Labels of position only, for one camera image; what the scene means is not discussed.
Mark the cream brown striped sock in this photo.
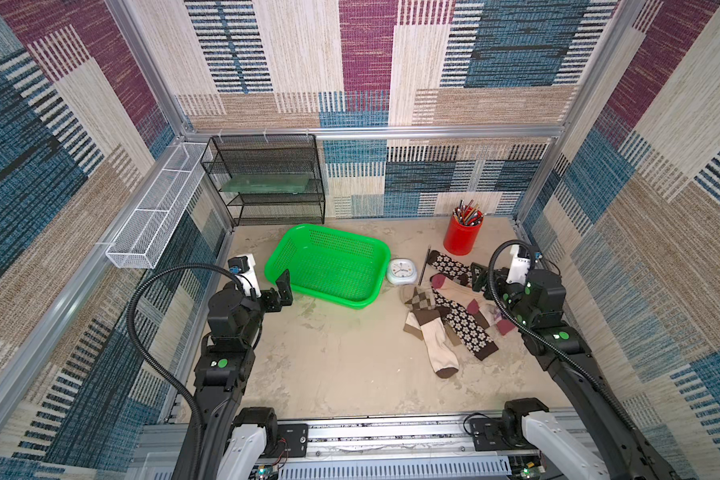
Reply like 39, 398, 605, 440
403, 312, 461, 346
412, 309, 459, 379

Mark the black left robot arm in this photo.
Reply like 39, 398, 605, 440
126, 263, 293, 479

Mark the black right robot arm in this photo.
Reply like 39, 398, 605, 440
480, 239, 679, 479

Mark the beige purple striped sock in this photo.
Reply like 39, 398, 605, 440
430, 273, 496, 328

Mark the brown floral sock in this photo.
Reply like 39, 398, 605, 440
434, 292, 499, 360
426, 250, 472, 286

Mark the beige magenta toe sock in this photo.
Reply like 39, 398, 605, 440
466, 299, 516, 336

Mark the red pencil cup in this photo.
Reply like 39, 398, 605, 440
443, 200, 485, 256

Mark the black pencil on table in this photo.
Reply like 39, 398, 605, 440
417, 245, 432, 286

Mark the green plastic basket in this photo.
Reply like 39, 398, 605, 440
265, 224, 391, 310

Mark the brown argyle sock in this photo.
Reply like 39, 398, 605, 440
400, 284, 436, 311

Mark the small white alarm clock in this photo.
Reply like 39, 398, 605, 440
386, 258, 419, 286

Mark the green mat on shelf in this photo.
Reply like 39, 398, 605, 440
220, 174, 311, 194

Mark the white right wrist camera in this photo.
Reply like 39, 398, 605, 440
506, 243, 543, 284

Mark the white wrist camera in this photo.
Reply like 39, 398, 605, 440
227, 253, 261, 299
506, 243, 543, 284

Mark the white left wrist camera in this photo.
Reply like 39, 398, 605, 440
227, 253, 261, 299

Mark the black wire mesh shelf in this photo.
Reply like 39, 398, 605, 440
201, 134, 326, 227

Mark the white wire mesh tray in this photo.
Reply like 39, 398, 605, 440
106, 143, 206, 269

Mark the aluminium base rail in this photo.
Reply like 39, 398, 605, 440
125, 407, 637, 480

